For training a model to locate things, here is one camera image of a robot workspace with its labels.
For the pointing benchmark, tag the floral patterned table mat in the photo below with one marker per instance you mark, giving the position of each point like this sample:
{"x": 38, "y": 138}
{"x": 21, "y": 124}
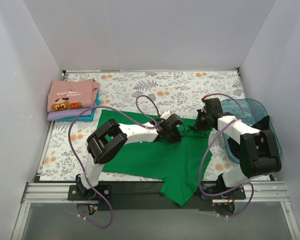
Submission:
{"x": 150, "y": 91}

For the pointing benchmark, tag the green t shirt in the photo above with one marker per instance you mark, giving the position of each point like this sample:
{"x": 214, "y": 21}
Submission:
{"x": 176, "y": 164}

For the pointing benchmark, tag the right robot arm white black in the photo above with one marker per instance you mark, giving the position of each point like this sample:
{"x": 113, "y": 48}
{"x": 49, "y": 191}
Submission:
{"x": 258, "y": 150}

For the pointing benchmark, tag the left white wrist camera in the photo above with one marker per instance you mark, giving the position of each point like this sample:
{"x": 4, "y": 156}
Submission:
{"x": 165, "y": 115}

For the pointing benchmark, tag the aluminium frame rail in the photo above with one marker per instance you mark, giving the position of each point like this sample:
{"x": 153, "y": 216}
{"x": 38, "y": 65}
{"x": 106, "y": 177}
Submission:
{"x": 57, "y": 192}

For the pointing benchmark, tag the pink folded printed t shirt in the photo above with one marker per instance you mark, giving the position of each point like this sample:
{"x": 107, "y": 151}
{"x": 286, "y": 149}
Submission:
{"x": 69, "y": 95}

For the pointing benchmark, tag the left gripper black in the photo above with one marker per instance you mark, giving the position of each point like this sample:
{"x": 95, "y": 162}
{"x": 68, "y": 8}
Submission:
{"x": 173, "y": 135}

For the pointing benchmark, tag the lilac folded t shirt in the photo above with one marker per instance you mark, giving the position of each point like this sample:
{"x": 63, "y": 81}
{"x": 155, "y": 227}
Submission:
{"x": 69, "y": 115}

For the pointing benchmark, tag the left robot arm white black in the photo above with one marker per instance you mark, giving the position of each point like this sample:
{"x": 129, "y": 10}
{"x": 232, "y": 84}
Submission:
{"x": 108, "y": 139}

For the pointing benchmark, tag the black t shirt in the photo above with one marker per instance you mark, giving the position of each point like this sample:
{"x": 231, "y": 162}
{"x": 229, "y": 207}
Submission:
{"x": 262, "y": 122}

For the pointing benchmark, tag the teal folded t shirt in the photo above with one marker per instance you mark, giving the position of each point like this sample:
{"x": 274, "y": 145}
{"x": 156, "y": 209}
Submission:
{"x": 95, "y": 105}

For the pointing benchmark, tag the blue transparent plastic bin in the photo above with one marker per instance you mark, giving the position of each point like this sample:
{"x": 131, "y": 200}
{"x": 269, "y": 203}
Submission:
{"x": 254, "y": 113}

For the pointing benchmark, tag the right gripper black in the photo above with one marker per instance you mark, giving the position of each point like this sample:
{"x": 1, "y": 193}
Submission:
{"x": 200, "y": 122}

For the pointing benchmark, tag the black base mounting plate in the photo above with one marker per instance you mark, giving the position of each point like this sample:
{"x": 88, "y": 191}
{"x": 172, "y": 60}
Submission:
{"x": 144, "y": 195}

